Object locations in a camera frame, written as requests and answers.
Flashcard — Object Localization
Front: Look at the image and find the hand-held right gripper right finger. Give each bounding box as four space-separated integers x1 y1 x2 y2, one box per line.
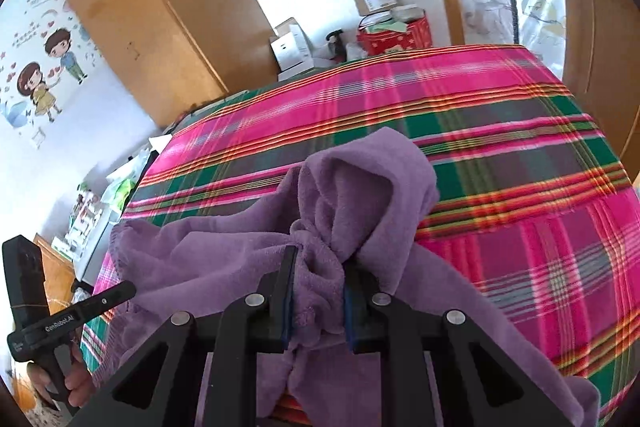
344 264 576 427

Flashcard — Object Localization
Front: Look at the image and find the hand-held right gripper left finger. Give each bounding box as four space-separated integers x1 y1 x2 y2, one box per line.
90 246 300 427

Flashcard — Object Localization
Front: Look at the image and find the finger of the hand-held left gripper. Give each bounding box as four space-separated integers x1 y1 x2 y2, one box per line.
75 281 137 320

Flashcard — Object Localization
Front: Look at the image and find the purple fleece top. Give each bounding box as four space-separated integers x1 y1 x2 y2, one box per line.
92 127 601 427

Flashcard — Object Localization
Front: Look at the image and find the person's left hand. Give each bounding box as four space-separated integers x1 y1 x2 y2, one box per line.
27 346 97 414

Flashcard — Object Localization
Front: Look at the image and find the wooden headboard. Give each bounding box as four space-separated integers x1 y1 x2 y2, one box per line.
32 234 76 303

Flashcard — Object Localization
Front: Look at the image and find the bright green tissue pack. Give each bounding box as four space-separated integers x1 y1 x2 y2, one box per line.
102 177 136 208

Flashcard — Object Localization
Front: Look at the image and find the pink green plaid bed sheet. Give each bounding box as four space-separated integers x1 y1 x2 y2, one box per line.
80 44 638 427

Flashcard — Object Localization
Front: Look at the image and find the white box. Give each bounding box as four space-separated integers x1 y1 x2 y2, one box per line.
270 18 313 75

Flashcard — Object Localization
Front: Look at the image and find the red gift box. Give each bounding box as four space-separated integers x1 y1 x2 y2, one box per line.
356 9 432 56

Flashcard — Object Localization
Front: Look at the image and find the wooden wardrobe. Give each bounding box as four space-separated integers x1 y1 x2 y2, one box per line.
60 0 281 128

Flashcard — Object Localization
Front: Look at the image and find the wooden door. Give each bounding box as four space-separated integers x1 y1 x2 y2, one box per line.
545 0 640 182

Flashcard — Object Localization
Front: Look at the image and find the cartoon couple wall sticker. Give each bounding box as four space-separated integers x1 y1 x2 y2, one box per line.
0 0 101 142

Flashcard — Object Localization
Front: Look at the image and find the black handled tool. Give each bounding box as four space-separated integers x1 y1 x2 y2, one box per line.
326 29 346 58

